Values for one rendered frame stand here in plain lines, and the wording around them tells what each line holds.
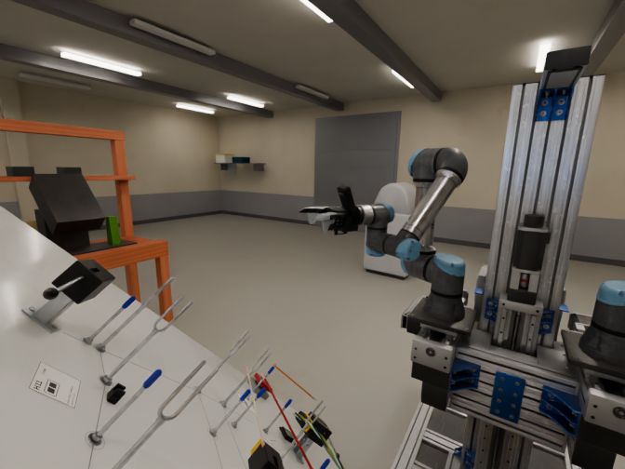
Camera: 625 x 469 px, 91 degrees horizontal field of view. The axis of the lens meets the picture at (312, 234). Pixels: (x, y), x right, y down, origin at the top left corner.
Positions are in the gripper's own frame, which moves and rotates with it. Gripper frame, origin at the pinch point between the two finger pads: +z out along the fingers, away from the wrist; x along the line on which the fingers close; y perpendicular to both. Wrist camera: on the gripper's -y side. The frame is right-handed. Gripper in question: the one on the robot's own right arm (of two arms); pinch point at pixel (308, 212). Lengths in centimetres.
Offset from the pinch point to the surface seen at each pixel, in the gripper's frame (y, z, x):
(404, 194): 55, -316, 246
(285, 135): -3, -396, 837
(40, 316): 1, 60, -36
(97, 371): 7, 55, -41
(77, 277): -5, 55, -37
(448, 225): 164, -613, 357
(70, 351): 5, 57, -39
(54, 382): 3, 58, -46
